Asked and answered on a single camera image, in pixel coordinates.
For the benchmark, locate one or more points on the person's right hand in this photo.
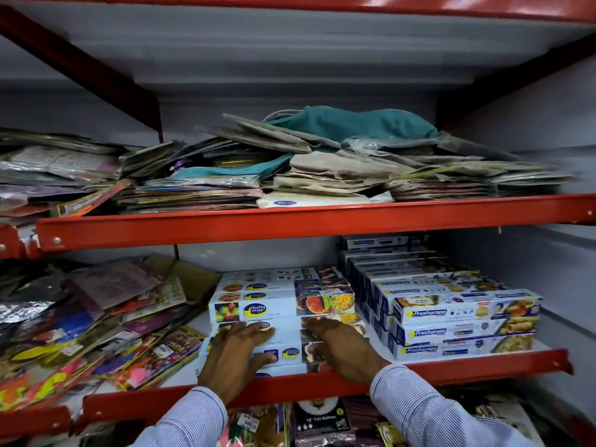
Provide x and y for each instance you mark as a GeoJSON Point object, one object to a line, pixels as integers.
{"type": "Point", "coordinates": [349, 351]}

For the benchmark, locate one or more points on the person's left hand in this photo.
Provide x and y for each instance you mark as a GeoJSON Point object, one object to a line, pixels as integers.
{"type": "Point", "coordinates": [228, 363]}

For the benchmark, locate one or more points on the person's right thumb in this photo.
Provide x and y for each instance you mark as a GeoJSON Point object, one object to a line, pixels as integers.
{"type": "Point", "coordinates": [324, 359]}

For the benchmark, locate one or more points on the person's left thumb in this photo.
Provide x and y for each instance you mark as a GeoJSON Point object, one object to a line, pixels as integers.
{"type": "Point", "coordinates": [265, 360]}

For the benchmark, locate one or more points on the white fruit-print wrap box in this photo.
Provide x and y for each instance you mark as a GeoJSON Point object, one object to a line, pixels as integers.
{"type": "Point", "coordinates": [274, 286]}
{"type": "Point", "coordinates": [291, 370]}
{"type": "Point", "coordinates": [279, 306]}
{"type": "Point", "coordinates": [286, 349]}

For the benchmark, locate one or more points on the person's right forearm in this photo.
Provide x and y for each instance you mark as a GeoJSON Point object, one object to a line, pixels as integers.
{"type": "Point", "coordinates": [428, 414]}

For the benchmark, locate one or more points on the person's left forearm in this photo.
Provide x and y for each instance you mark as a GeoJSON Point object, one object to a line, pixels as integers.
{"type": "Point", "coordinates": [186, 421]}

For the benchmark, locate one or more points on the black balloon packet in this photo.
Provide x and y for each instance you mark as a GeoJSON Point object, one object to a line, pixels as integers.
{"type": "Point", "coordinates": [321, 421]}

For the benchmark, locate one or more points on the colourful party packet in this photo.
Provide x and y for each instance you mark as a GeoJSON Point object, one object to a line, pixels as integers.
{"type": "Point", "coordinates": [258, 425]}

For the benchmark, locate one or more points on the yellow printed packet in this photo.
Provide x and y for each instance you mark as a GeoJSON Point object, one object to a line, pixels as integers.
{"type": "Point", "coordinates": [390, 435]}

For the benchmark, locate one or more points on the brown cardboard sheet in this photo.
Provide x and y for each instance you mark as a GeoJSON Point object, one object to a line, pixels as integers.
{"type": "Point", "coordinates": [195, 276]}

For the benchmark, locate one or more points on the stack of blue-white foil boxes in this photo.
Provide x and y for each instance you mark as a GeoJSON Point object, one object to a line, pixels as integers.
{"type": "Point", "coordinates": [447, 311]}

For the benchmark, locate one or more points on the white box with oval label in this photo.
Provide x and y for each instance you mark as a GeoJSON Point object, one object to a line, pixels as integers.
{"type": "Point", "coordinates": [316, 200]}

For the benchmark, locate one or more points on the pile of dark printed packets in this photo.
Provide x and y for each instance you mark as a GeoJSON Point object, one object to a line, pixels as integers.
{"type": "Point", "coordinates": [195, 193]}

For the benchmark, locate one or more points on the pile of colourful party packets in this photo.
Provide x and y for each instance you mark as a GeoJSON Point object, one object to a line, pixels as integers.
{"type": "Point", "coordinates": [84, 330]}

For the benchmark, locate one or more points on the pile of brown paper bags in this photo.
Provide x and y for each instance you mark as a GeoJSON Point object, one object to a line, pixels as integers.
{"type": "Point", "coordinates": [326, 169]}

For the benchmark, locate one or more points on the teal cloth bag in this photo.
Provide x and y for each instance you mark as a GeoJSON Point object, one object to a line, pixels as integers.
{"type": "Point", "coordinates": [354, 123]}
{"type": "Point", "coordinates": [242, 171]}

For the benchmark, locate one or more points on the pale printed packet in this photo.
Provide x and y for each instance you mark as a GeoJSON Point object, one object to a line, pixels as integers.
{"type": "Point", "coordinates": [507, 414]}

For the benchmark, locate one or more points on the pile of flat grey packets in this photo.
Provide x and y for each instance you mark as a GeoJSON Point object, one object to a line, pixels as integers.
{"type": "Point", "coordinates": [475, 179]}

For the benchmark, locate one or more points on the pile of clear plastic packets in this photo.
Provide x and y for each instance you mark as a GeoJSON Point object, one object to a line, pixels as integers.
{"type": "Point", "coordinates": [51, 172]}

